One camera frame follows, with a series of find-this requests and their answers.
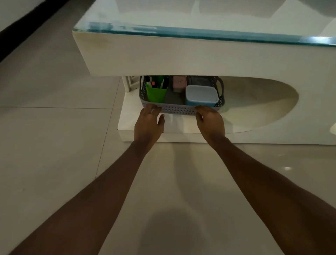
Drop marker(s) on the person's left thumb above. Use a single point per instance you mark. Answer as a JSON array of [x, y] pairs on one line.
[[161, 122]]

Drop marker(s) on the person's left forearm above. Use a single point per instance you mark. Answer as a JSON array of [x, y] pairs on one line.
[[78, 205]]

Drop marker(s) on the grey perforated plastic basket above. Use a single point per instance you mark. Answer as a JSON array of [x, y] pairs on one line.
[[181, 107]]

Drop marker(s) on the blue lidded plastic container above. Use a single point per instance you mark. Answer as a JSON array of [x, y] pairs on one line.
[[201, 96]]

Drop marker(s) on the person's right forearm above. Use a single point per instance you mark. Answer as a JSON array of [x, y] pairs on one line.
[[278, 199]]

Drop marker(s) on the person's right thumb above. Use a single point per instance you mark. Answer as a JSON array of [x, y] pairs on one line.
[[198, 119]]

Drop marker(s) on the pens in holder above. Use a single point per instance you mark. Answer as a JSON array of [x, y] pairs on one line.
[[156, 81]]

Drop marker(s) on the glass table top sheet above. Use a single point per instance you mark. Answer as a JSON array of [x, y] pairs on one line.
[[210, 18]]

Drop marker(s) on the person's left hand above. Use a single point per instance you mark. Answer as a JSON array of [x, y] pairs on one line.
[[147, 128]]

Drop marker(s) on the white coffee table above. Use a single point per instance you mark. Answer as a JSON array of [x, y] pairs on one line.
[[199, 57]]

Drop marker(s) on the person's right hand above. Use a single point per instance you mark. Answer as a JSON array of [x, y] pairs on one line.
[[211, 126]]

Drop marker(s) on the green pen holder cup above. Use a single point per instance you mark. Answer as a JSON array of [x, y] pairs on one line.
[[156, 94]]

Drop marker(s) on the pink small box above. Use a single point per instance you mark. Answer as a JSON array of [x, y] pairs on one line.
[[179, 83]]

